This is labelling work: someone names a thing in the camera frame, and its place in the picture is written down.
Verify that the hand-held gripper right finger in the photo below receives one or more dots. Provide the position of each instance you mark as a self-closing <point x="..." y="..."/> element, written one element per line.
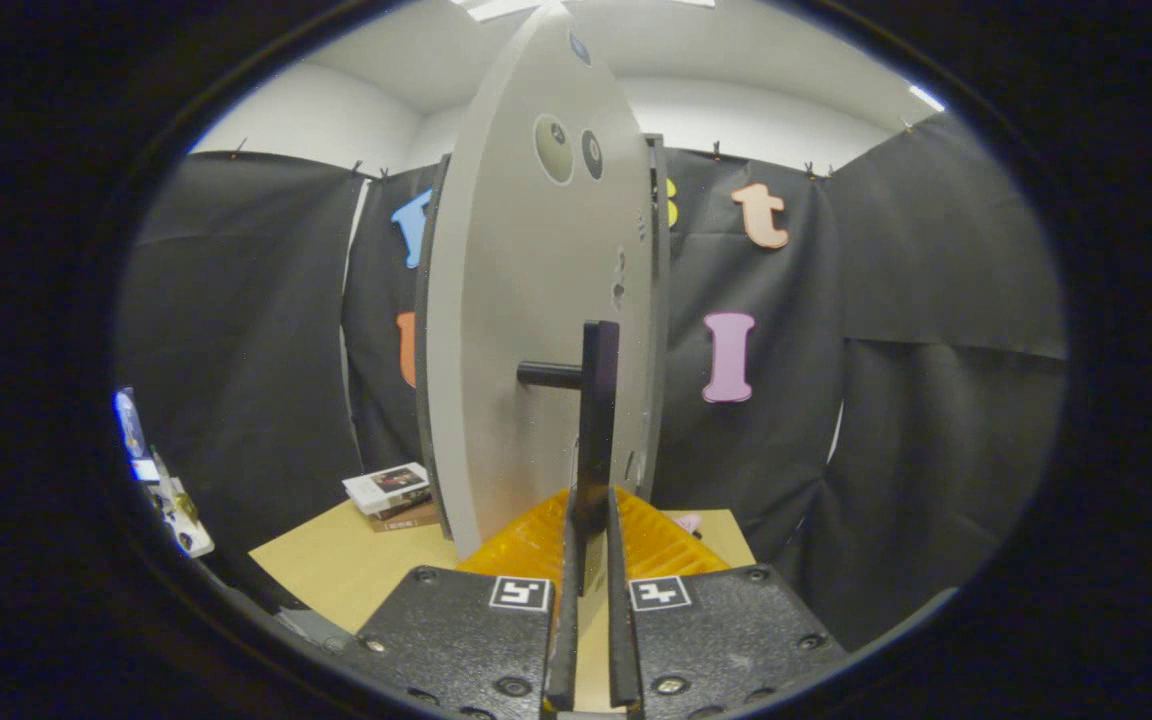
<point x="621" y="650"/>

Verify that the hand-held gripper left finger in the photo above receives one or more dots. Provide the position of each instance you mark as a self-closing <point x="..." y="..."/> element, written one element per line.
<point x="563" y="650"/>

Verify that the grey shoe cabinet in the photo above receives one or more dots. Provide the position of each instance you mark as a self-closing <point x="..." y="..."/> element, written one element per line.
<point x="658" y="300"/>

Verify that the pink green plush toy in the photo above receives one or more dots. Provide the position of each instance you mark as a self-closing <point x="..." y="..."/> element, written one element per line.
<point x="688" y="522"/>

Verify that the brown book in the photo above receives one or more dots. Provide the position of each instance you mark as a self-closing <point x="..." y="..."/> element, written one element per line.
<point x="406" y="522"/>

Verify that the dark book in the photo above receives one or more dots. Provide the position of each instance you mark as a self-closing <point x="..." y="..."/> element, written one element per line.
<point x="411" y="506"/>

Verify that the white book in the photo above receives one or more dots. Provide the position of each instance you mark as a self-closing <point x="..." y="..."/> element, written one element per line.
<point x="381" y="490"/>

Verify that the white cluttered object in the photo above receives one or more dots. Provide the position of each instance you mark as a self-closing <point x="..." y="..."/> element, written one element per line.
<point x="181" y="520"/>

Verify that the black backdrop cloth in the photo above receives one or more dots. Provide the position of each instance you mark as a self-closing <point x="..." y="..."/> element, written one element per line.
<point x="936" y="300"/>

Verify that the small ceiling light panel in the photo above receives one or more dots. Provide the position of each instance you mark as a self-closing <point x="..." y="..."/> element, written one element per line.
<point x="928" y="98"/>

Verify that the large ceiling light panel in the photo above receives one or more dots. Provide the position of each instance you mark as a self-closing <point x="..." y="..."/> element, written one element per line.
<point x="496" y="8"/>

